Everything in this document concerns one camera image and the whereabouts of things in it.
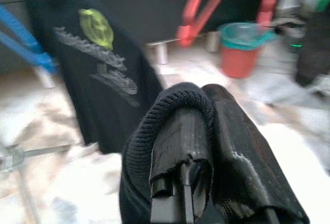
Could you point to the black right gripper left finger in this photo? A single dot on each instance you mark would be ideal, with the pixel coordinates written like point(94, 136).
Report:
point(180, 141)

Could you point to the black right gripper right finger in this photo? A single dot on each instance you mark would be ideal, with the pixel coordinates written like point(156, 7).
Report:
point(239, 157)

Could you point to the black printed t-shirt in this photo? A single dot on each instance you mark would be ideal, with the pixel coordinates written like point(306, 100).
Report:
point(134, 172)
point(108, 120)

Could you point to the blue plastic hanger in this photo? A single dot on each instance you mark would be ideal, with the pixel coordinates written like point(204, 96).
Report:
point(23, 43)

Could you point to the teal bin liner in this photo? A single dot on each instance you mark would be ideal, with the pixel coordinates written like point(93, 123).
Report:
point(232, 44)

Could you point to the black box with green light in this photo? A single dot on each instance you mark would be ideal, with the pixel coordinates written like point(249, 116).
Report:
point(288, 40)

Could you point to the black TV console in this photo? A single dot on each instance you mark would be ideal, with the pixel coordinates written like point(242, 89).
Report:
point(154, 9)

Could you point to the silver clothes rack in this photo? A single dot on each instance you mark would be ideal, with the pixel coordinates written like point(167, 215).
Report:
point(13, 158)

